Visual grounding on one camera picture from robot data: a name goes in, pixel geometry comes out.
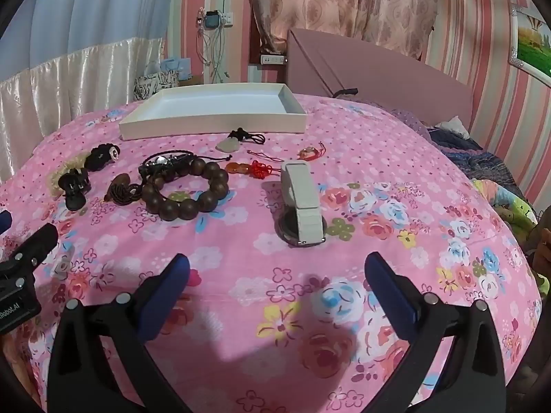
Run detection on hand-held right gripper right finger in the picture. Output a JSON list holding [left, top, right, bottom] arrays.
[[364, 252, 508, 413]]

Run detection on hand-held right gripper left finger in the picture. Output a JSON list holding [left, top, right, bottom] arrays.
[[46, 254, 192, 413]]

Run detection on cream fluffy scrunchie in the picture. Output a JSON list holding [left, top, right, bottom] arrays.
[[45, 152, 87, 199]]

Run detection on black flower hair clip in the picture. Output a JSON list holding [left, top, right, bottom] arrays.
[[84, 144, 121, 172]]

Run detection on black braided leather bracelet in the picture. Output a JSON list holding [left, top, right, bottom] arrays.
[[138, 150, 233, 181]]

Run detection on orange pendant with red knot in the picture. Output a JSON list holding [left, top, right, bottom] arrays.
[[225, 150, 282, 181]]

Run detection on jade pendant with black cord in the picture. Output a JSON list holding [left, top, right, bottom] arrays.
[[215, 127, 266, 154]]

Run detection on small red knotted charm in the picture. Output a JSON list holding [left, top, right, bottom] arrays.
[[298, 142, 328, 160]]

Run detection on white shallow box tray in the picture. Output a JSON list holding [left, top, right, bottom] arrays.
[[118, 83, 308, 141]]

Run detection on black hair claw clip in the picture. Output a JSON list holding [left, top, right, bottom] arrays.
[[58, 168, 92, 211]]

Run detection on pink floral bed sheet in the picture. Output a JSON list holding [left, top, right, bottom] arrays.
[[0, 92, 543, 413]]

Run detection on brown carved wooden pendant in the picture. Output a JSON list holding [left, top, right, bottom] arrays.
[[103, 173, 145, 204]]

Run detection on green yellow cartoon blanket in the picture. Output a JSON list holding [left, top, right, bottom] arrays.
[[471, 178, 539, 226]]

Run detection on cream satin curtain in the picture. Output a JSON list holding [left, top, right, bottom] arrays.
[[0, 36, 166, 181]]

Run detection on dark patterned blanket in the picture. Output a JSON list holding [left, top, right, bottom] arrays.
[[428, 129, 517, 181]]

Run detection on purple dotted pillow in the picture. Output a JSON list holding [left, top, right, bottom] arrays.
[[389, 107, 431, 138]]

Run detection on white pillow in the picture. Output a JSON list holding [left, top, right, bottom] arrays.
[[435, 116, 470, 136]]

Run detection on black white floral gift bag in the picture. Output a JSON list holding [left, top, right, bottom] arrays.
[[133, 71, 179, 100]]

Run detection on light blue gift bag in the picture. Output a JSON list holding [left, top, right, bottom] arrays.
[[161, 57, 192, 82]]

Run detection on pink bed headboard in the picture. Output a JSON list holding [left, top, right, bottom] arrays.
[[286, 28, 474, 130]]

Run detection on framed landscape picture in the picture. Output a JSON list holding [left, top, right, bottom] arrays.
[[508, 3, 551, 89]]

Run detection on pink patterned curtain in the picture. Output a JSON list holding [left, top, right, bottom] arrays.
[[250, 0, 448, 59]]

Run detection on brown wooden bead bracelet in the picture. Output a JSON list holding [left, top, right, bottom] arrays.
[[141, 157, 230, 222]]

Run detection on grey strap wristwatch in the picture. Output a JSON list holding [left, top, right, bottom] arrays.
[[278, 160, 329, 248]]

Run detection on hanging charger cables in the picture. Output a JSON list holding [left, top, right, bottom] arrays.
[[196, 6, 229, 83]]

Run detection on wall outlet with charger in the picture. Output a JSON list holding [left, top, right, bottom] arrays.
[[202, 9, 235, 29]]

